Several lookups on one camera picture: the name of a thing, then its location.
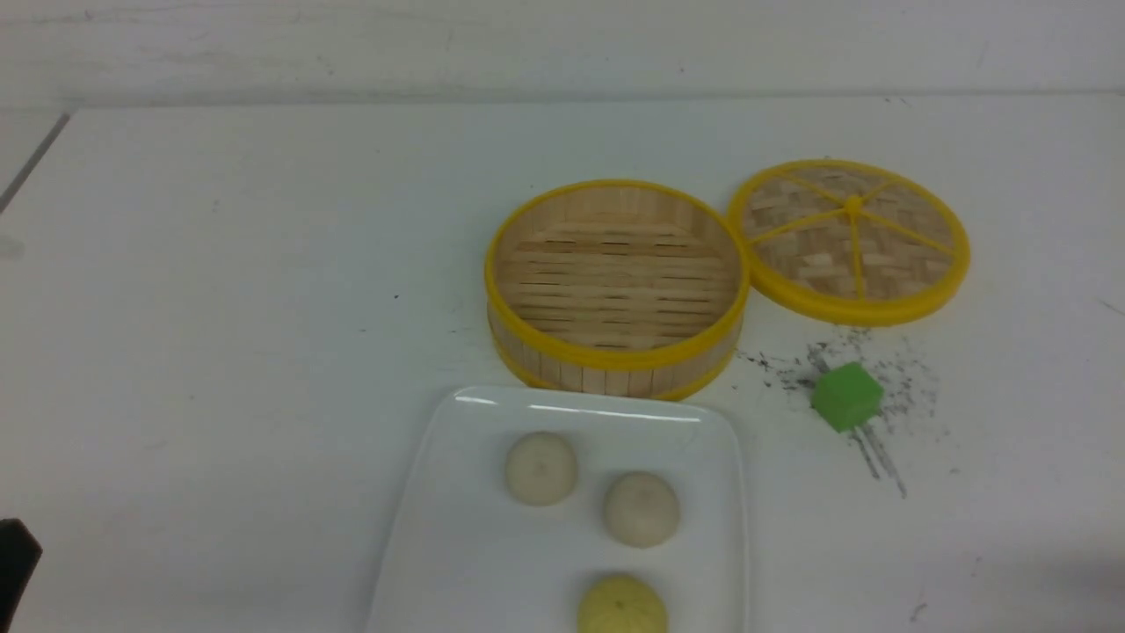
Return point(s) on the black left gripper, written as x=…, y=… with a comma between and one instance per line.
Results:
x=20, y=554

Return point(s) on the pale white steamed bun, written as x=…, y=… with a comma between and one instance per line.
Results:
x=541, y=469

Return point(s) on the yellow-rimmed bamboo steamer lid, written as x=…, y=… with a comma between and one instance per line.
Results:
x=849, y=243

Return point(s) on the yellow-rimmed bamboo steamer basket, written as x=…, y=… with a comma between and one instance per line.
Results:
x=616, y=287

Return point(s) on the green cube block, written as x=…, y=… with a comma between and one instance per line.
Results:
x=847, y=397

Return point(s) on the white rectangular plate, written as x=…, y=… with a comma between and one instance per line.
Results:
x=464, y=556

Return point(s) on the yellow steamed bun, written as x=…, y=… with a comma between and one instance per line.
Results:
x=621, y=603

